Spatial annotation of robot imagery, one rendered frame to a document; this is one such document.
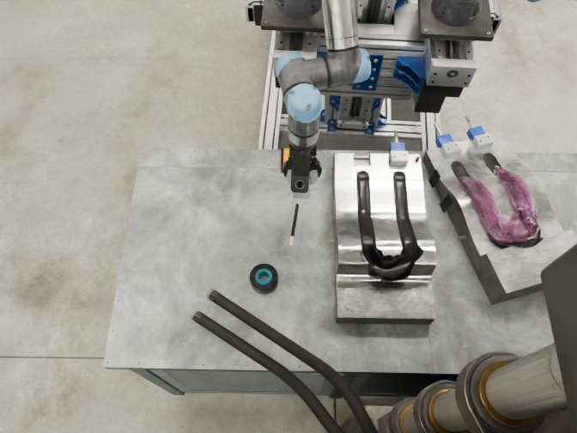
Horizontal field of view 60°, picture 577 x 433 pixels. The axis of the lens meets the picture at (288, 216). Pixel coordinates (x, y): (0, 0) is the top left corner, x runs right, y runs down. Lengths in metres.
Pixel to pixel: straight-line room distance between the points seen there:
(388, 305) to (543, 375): 0.89
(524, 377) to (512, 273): 0.91
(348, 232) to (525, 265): 0.48
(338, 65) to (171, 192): 0.69
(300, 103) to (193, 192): 0.60
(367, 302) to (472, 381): 0.74
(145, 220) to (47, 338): 1.02
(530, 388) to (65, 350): 2.08
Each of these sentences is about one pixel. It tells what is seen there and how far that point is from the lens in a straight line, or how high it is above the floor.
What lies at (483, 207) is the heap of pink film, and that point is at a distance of 1.52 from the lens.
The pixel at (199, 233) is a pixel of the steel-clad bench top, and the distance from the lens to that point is 1.54.
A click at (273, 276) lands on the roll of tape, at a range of 1.43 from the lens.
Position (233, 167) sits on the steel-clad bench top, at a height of 0.80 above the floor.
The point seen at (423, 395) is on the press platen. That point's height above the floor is 1.29.
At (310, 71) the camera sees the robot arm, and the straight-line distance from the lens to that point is 1.22.
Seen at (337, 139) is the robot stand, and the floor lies 0.21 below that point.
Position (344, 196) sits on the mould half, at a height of 0.88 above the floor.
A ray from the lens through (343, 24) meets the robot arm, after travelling 1.22.
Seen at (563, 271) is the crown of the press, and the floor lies 1.84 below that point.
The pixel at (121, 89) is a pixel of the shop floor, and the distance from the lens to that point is 3.01.
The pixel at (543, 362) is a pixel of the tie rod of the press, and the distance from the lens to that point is 0.54.
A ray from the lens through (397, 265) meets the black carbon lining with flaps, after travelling 1.43.
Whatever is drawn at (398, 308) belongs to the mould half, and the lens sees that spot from 1.41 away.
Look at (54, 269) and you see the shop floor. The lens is 2.57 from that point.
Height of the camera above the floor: 2.18
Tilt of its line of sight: 64 degrees down
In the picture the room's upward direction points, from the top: 1 degrees counter-clockwise
